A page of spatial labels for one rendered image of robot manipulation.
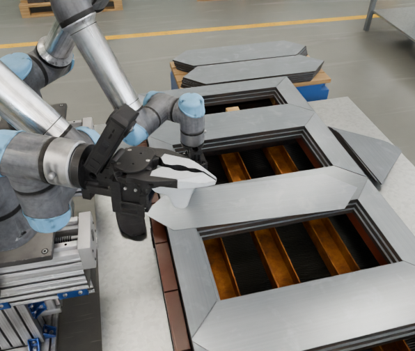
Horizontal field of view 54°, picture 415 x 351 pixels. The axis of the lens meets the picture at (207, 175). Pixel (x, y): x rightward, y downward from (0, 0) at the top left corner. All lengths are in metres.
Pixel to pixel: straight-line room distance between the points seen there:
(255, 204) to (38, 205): 0.82
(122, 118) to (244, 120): 1.24
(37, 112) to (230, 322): 0.69
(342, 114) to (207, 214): 1.01
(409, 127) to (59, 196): 3.13
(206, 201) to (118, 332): 0.49
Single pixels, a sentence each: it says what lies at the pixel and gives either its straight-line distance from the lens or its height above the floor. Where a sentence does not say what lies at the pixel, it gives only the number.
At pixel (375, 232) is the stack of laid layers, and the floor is 0.85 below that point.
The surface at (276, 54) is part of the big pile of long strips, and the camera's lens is 2.38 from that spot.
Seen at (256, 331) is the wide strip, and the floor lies 0.87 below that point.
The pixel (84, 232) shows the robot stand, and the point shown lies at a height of 0.99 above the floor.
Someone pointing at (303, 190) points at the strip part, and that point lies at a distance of 1.46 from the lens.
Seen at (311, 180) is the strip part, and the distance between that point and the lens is 1.50.
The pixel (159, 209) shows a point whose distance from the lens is 1.36.
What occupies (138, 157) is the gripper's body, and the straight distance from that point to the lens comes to 0.61.
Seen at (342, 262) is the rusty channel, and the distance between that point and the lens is 1.52.
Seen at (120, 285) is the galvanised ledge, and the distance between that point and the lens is 1.43.
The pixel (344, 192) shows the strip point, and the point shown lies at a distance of 1.49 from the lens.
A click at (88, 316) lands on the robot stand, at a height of 0.21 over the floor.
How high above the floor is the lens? 1.85
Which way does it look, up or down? 42 degrees down
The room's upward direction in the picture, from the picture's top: straight up
